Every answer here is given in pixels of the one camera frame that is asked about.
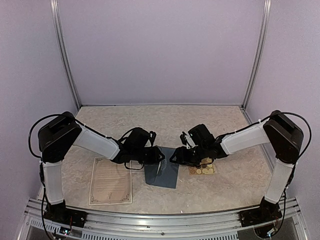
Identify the blue paper envelope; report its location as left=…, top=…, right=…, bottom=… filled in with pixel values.
left=144, top=147, right=180, bottom=189

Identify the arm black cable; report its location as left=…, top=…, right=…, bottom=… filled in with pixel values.
left=27, top=114, right=146, bottom=236
left=257, top=111, right=313, bottom=221

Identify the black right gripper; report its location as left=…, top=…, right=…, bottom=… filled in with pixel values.
left=169, top=143, right=208, bottom=167

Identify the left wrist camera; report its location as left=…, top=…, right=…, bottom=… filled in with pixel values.
left=148, top=131, right=157, bottom=147

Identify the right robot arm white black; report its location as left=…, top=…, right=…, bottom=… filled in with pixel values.
left=169, top=110, right=304, bottom=222

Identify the left aluminium corner post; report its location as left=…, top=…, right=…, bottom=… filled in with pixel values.
left=49, top=0, right=82, bottom=110

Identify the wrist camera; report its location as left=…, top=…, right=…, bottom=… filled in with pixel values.
left=148, top=131, right=157, bottom=147
left=180, top=131, right=196, bottom=149

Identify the round sticker sheet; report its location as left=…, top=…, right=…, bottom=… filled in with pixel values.
left=188, top=158, right=216, bottom=176

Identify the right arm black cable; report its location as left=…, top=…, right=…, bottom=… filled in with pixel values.
left=257, top=111, right=313, bottom=221

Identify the aluminium front rail frame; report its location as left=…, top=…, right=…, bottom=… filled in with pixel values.
left=16, top=198, right=309, bottom=240

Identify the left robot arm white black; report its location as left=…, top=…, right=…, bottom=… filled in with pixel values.
left=37, top=111, right=165, bottom=223

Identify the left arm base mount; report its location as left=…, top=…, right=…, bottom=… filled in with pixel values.
left=43, top=200, right=88, bottom=228

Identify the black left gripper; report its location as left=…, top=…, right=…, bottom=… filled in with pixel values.
left=132, top=146, right=166, bottom=165

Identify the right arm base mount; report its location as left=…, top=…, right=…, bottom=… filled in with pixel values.
left=239, top=197, right=282, bottom=227

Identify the right aluminium corner post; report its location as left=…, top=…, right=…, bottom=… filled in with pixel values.
left=241, top=0, right=272, bottom=112

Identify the aluminium corner post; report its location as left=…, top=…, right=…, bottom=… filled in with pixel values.
left=241, top=0, right=272, bottom=112
left=49, top=0, right=82, bottom=110

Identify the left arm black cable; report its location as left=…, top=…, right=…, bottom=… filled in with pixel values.
left=27, top=114, right=146, bottom=236

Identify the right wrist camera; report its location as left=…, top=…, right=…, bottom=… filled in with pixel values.
left=180, top=131, right=196, bottom=149

